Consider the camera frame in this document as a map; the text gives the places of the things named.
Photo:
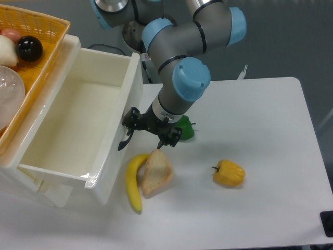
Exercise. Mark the yellow woven basket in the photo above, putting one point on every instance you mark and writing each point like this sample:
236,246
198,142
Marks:
50,31

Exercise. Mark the green bell pepper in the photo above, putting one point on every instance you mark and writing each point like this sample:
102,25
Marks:
187,128

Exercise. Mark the bread slice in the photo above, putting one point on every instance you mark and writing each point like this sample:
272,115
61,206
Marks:
158,172

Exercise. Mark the white table clamp bracket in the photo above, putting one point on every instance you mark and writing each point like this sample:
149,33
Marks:
243,73

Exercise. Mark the red apple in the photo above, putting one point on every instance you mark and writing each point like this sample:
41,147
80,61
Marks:
12,34

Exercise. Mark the yellow banana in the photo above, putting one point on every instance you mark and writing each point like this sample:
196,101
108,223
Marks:
131,185

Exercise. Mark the black corner object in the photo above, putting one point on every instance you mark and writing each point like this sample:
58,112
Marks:
327,222

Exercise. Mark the white bowl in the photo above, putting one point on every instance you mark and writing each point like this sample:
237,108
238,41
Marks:
12,95

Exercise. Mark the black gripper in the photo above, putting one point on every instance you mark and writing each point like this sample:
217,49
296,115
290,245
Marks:
166,132

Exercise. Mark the black ball fruit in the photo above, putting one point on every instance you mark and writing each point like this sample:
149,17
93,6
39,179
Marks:
29,48

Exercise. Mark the yellow bell pepper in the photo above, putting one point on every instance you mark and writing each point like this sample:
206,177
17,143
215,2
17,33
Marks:
228,173

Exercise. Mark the white drawer cabinet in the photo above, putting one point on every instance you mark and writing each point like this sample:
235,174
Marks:
26,181

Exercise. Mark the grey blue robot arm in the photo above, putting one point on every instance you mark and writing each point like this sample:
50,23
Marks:
174,52

